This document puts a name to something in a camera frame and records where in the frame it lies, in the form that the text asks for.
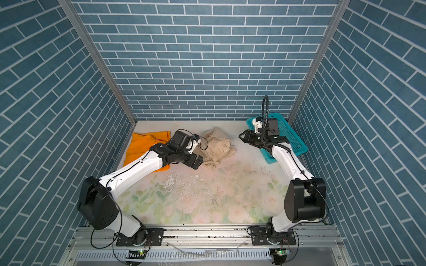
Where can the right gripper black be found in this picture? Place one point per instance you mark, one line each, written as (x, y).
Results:
(248, 137)

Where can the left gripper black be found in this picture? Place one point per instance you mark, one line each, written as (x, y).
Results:
(191, 162)

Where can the teal plastic basket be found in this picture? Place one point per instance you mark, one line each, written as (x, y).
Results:
(298, 146)

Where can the beige shorts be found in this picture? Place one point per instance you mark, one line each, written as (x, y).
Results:
(218, 149)

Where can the orange shorts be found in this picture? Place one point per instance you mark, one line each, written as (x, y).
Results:
(141, 143)

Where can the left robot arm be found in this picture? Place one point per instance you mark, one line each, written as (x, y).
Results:
(97, 199)

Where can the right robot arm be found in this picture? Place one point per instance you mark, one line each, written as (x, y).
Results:
(305, 199)

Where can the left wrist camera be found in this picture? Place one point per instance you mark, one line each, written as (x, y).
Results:
(181, 141)

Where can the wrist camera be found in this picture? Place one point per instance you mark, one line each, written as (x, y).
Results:
(181, 141)
(270, 127)

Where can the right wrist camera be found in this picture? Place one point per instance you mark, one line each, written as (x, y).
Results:
(270, 127)

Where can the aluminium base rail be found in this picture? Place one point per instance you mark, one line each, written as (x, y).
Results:
(210, 245)

